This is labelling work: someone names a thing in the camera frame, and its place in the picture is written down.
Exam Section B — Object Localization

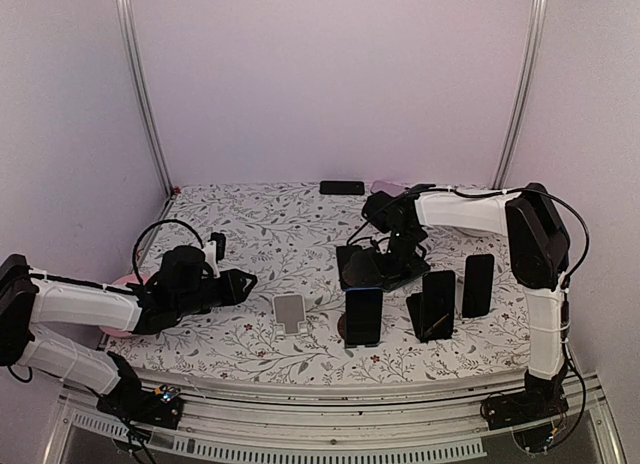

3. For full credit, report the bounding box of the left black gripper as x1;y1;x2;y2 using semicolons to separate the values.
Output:
174;268;257;319

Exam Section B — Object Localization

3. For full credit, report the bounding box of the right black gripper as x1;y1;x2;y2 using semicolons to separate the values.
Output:
370;229;423;291

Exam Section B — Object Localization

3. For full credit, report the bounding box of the silver phone stand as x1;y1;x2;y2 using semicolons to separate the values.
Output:
272;293;307;338

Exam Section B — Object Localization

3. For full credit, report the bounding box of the black phone front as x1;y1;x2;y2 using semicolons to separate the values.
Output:
420;270;456;343

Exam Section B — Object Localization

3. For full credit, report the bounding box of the black phone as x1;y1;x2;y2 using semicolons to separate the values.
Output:
420;270;456;343
462;254;495;318
319;180;365;196
344;287;383;347

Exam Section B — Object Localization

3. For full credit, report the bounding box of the black folding phone stand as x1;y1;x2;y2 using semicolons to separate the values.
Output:
406;293;455;343

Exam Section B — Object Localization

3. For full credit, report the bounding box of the black stand wooden base front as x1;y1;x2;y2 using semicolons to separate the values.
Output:
337;313;380;348

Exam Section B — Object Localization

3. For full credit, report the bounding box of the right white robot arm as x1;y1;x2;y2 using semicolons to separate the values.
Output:
362;182;575;420

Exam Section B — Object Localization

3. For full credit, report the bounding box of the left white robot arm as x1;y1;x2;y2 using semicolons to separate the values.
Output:
1;244;258;418

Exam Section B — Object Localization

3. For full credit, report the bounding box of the purple phone at back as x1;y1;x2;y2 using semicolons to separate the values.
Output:
370;180;406;196

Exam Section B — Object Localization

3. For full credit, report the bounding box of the blue phone under stand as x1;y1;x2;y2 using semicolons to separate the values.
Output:
336;245;364;290

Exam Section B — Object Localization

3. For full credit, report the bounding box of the pink bowl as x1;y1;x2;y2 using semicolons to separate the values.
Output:
98;274;142;338

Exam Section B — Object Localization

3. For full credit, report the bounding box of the floral table mat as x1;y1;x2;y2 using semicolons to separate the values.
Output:
105;183;530;386

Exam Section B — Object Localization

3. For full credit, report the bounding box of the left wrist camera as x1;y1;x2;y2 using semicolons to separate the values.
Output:
203;232;226;278

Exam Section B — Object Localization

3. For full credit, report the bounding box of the left black braided cable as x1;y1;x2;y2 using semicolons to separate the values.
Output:
132;218;207;280

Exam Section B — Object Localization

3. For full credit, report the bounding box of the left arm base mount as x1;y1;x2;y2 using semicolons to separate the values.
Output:
96;351;184;430

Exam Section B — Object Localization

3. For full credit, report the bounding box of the front aluminium rail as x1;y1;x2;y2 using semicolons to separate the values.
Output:
44;372;627;463

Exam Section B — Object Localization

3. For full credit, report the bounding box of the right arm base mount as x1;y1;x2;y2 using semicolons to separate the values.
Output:
480;372;569;430

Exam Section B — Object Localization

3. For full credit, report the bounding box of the right aluminium frame post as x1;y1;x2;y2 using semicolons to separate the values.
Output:
491;0;548;189

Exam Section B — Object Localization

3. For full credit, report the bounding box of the aluminium frame post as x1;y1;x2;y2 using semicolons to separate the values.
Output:
491;0;548;189
115;0;173;197

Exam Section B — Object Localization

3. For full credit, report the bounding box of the left aluminium frame post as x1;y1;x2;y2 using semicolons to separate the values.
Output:
115;0;173;197

